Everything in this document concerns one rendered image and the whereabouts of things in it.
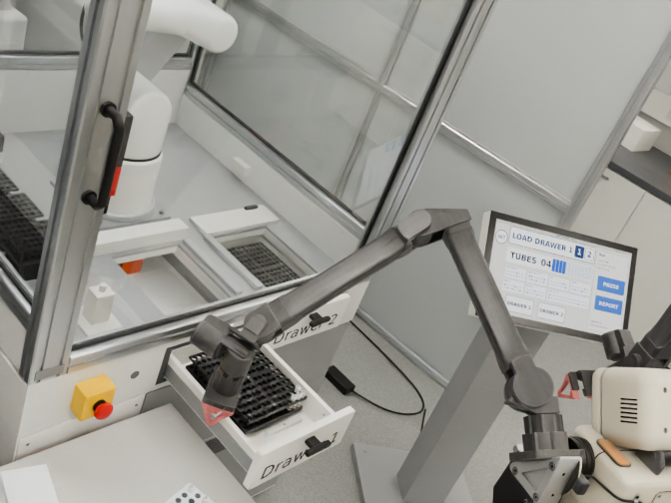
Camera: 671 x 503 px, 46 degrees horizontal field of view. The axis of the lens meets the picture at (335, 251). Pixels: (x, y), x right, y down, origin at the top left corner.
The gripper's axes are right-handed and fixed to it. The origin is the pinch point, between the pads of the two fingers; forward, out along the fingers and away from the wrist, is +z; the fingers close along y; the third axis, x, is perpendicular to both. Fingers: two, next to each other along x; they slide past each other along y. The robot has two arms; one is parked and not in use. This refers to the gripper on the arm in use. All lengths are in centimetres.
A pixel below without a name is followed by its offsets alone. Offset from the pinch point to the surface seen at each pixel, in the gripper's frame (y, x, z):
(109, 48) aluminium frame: 7, -37, -71
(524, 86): -180, 70, -39
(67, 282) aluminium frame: 7.5, -33.6, -26.1
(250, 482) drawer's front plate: 7.8, 12.1, 6.1
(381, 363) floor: -158, 71, 94
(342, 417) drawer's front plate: -11.4, 27.5, -1.9
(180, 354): -19.5, -11.2, 5.1
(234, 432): 0.0, 5.6, 2.3
